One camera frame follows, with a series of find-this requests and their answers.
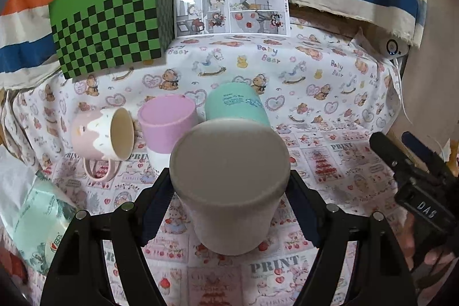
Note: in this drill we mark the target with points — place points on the grey white cup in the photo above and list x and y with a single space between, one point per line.
230 175

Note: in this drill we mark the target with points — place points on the tissue pack with white tissue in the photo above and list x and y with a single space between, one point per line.
34 212

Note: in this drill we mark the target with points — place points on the pink and white mug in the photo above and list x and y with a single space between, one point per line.
164 120

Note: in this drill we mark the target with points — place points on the white round speaker device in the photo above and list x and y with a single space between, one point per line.
392 47

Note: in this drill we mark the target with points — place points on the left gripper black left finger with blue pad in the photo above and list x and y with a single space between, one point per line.
78 273

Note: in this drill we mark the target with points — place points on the baby bear print cloth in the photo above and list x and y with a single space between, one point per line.
314 78

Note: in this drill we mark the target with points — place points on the comic strip sheet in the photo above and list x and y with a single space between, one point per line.
218 17

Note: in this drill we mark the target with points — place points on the mint green cup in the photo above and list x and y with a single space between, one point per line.
235 100

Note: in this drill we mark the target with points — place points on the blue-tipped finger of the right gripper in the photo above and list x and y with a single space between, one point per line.
434 163

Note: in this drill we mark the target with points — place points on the green checkered box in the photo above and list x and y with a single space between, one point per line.
94 35

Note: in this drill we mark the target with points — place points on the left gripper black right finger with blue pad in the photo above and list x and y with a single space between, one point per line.
380 275

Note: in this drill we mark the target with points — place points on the pink cream drip mug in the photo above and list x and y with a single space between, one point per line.
103 135

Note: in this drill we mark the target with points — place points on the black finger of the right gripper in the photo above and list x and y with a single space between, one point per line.
395 158

